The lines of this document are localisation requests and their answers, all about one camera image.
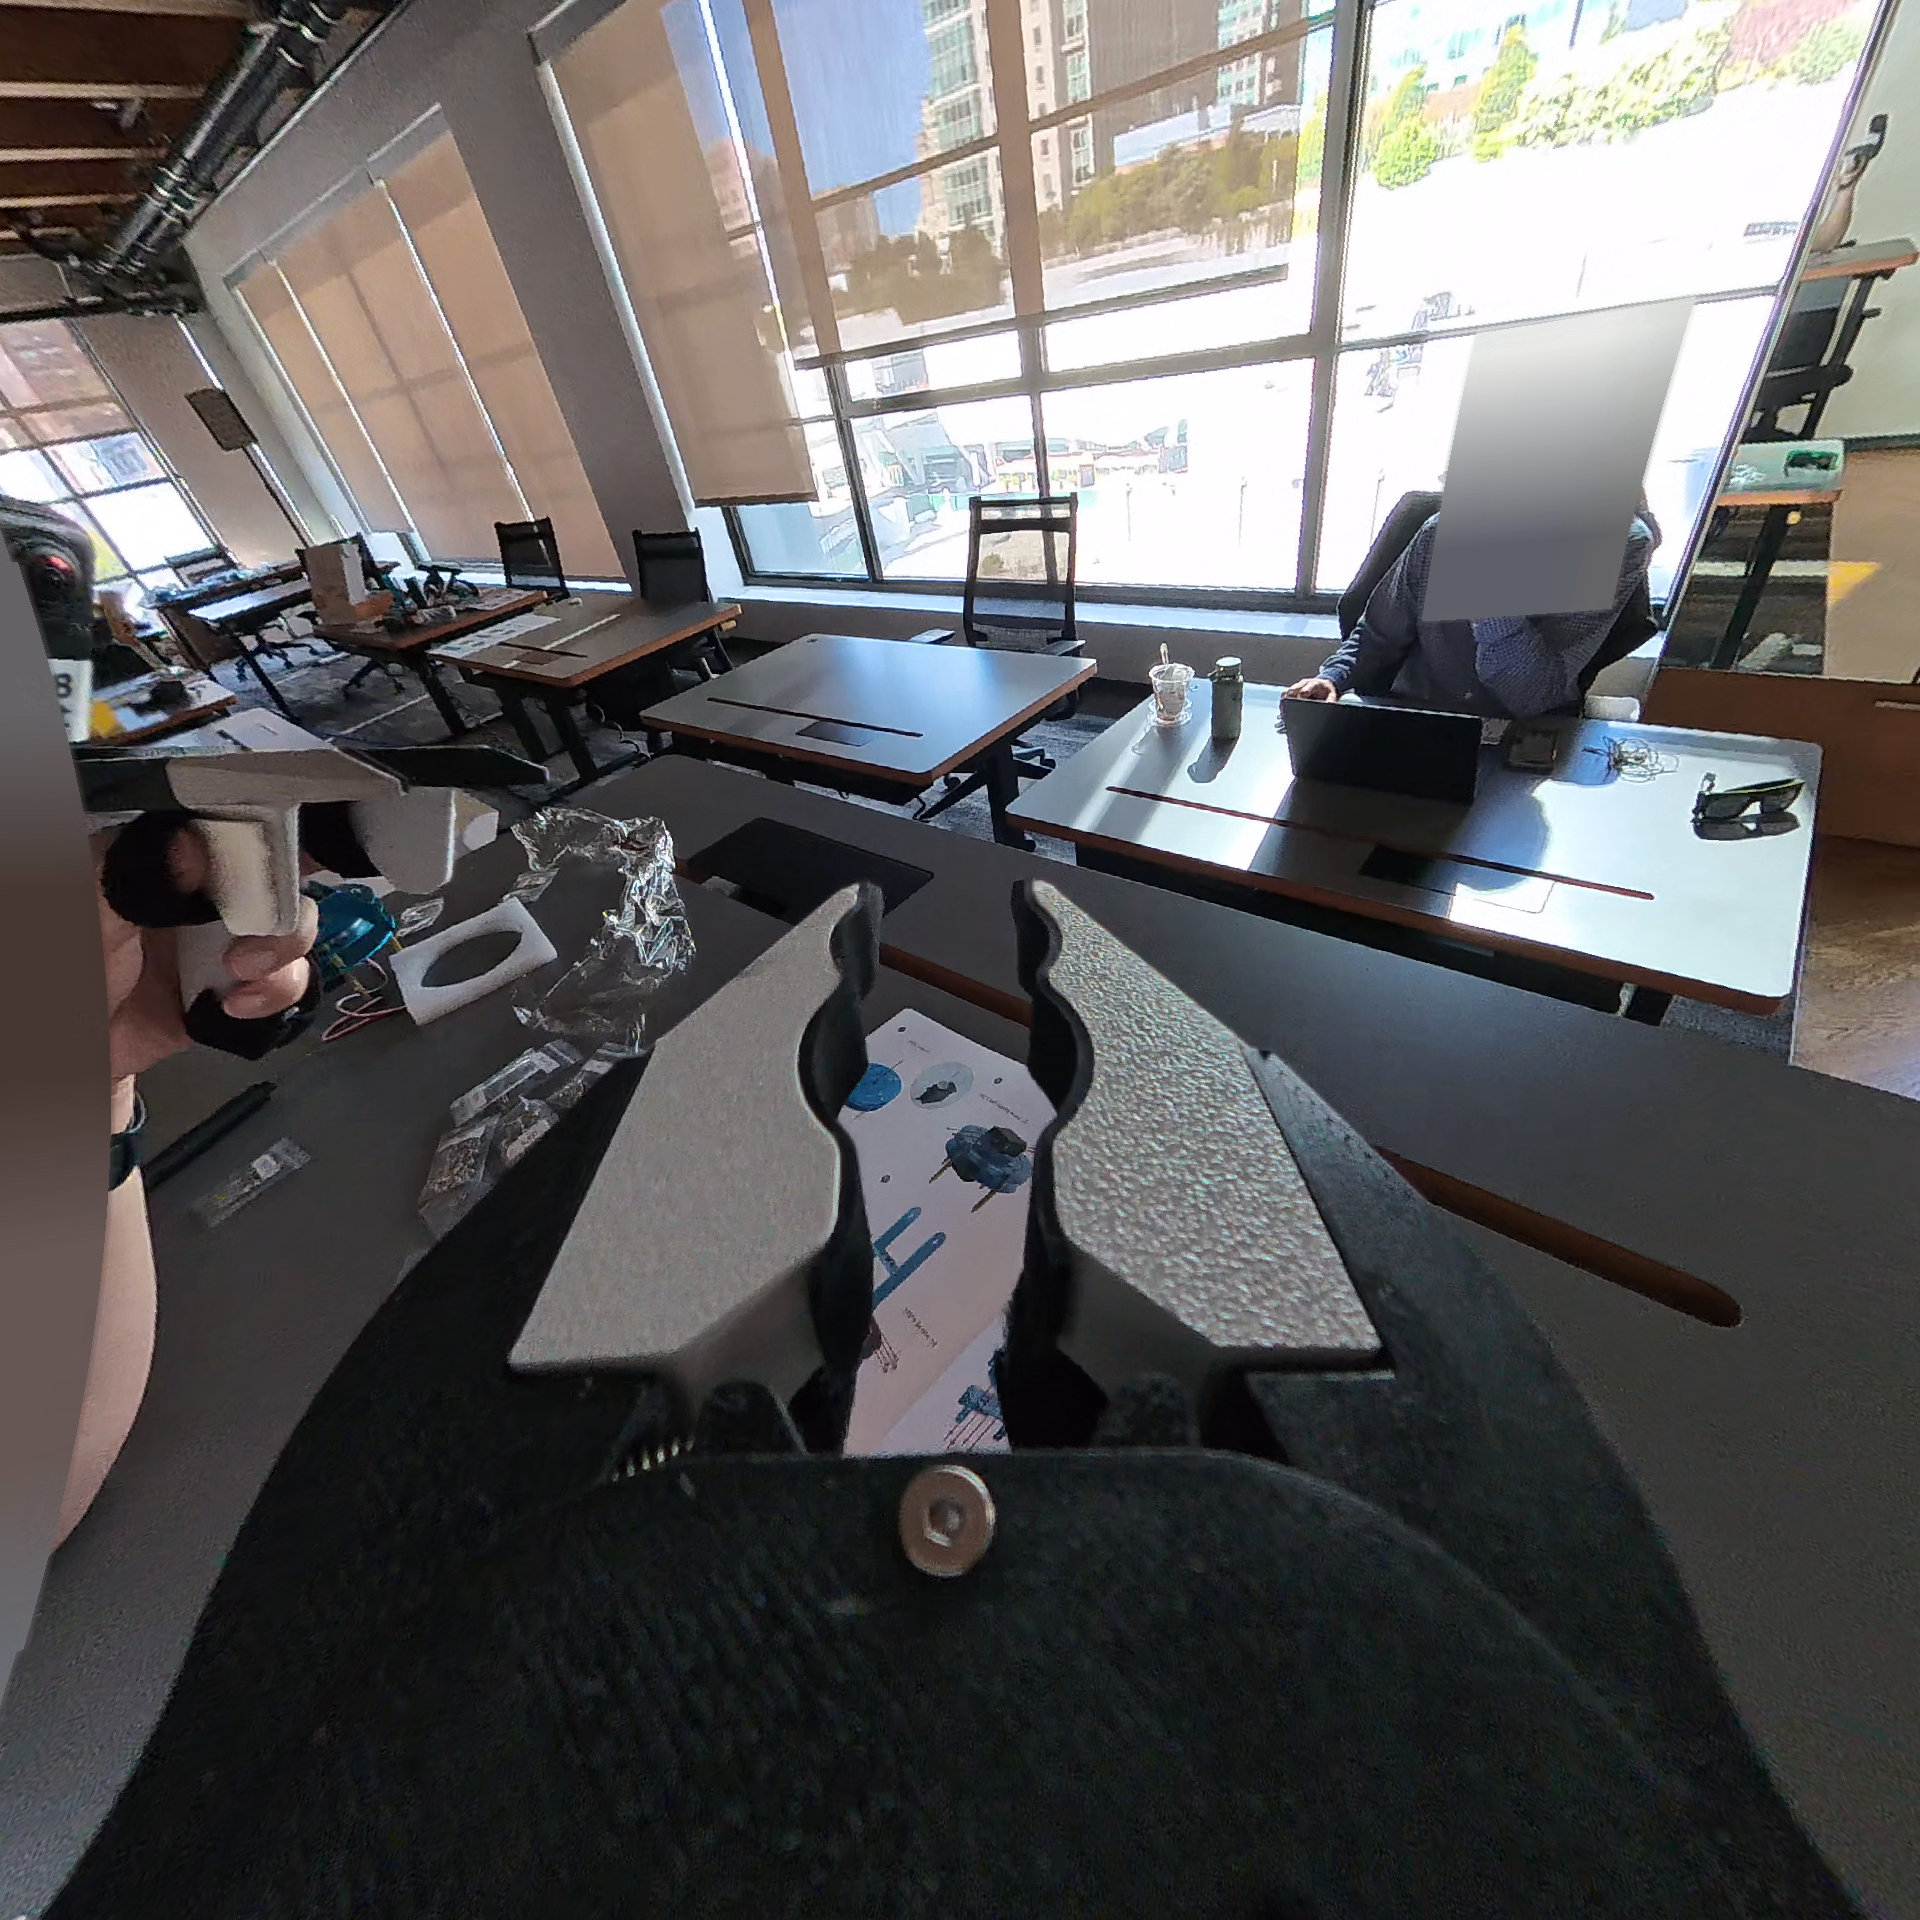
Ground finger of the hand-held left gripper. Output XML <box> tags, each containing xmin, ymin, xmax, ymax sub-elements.
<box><xmin>76</xmin><ymin>742</ymin><xmax>552</xmax><ymax>815</ymax></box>
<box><xmin>355</xmin><ymin>785</ymin><xmax>462</xmax><ymax>888</ymax></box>

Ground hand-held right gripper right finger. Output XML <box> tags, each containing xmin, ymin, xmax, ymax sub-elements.
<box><xmin>1000</xmin><ymin>879</ymin><xmax>1386</xmax><ymax>1454</ymax></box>

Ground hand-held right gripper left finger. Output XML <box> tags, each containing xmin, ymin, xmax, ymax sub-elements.
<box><xmin>508</xmin><ymin>883</ymin><xmax>885</xmax><ymax>1454</ymax></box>

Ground blue metal toy robot arm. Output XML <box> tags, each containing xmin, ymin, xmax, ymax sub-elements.
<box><xmin>307</xmin><ymin>883</ymin><xmax>404</xmax><ymax>976</ymax></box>

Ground black electric screwdriver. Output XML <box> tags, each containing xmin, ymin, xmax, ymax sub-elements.
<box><xmin>142</xmin><ymin>1078</ymin><xmax>279</xmax><ymax>1193</ymax></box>

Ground person's left forearm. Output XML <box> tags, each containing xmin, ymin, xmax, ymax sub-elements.
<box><xmin>53</xmin><ymin>1071</ymin><xmax>164</xmax><ymax>1548</ymax></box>

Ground dark grey desk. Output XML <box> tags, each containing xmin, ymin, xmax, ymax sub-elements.
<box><xmin>0</xmin><ymin>756</ymin><xmax>1920</xmax><ymax>1920</ymax></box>

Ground person's left hand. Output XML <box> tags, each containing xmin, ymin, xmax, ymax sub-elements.
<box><xmin>106</xmin><ymin>831</ymin><xmax>326</xmax><ymax>1086</ymax></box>

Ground multi-pane window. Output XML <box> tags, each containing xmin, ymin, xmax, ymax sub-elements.
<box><xmin>0</xmin><ymin>323</ymin><xmax>213</xmax><ymax>577</ymax></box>

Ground white foam sheet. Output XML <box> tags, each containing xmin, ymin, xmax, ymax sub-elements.
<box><xmin>394</xmin><ymin>895</ymin><xmax>560</xmax><ymax>1029</ymax></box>

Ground cluttered office table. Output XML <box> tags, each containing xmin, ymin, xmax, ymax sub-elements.
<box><xmin>307</xmin><ymin>585</ymin><xmax>549</xmax><ymax>663</ymax></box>

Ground crumpled clear plastic bag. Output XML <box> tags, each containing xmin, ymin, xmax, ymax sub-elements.
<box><xmin>509</xmin><ymin>807</ymin><xmax>699</xmax><ymax>1051</ymax></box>

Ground grey table with orange edge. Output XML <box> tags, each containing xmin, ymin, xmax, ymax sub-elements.
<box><xmin>450</xmin><ymin>591</ymin><xmax>744</xmax><ymax>735</ymax></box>

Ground robot assembly instruction sheet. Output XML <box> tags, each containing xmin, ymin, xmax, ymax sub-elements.
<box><xmin>839</xmin><ymin>1005</ymin><xmax>1059</xmax><ymax>1454</ymax></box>

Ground beige roller blind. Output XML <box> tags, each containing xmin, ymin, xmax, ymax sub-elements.
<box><xmin>230</xmin><ymin>255</ymin><xmax>407</xmax><ymax>535</ymax></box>
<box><xmin>532</xmin><ymin>0</ymin><xmax>826</xmax><ymax>509</ymax></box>
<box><xmin>276</xmin><ymin>188</ymin><xmax>527</xmax><ymax>564</ymax></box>
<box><xmin>374</xmin><ymin>111</ymin><xmax>623</xmax><ymax>577</ymax></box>

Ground dark office table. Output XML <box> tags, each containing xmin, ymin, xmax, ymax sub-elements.
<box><xmin>1005</xmin><ymin>681</ymin><xmax>1824</xmax><ymax>1029</ymax></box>
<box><xmin>643</xmin><ymin>633</ymin><xmax>1100</xmax><ymax>817</ymax></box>

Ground labelled clear bag of screws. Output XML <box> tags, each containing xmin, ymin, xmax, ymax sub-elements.
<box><xmin>192</xmin><ymin>1141</ymin><xmax>314</xmax><ymax>1230</ymax></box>

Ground black laptop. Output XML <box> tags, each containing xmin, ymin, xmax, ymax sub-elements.
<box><xmin>1279</xmin><ymin>697</ymin><xmax>1487</xmax><ymax>807</ymax></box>

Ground black ceiling pipes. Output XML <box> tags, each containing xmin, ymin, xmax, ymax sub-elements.
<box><xmin>45</xmin><ymin>0</ymin><xmax>407</xmax><ymax>301</ymax></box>

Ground black high-back chair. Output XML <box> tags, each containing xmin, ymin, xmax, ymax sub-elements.
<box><xmin>1335</xmin><ymin>491</ymin><xmax>1663</xmax><ymax>663</ymax></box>

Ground large window wall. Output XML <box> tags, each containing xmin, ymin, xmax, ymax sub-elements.
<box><xmin>720</xmin><ymin>0</ymin><xmax>1876</xmax><ymax>595</ymax></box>

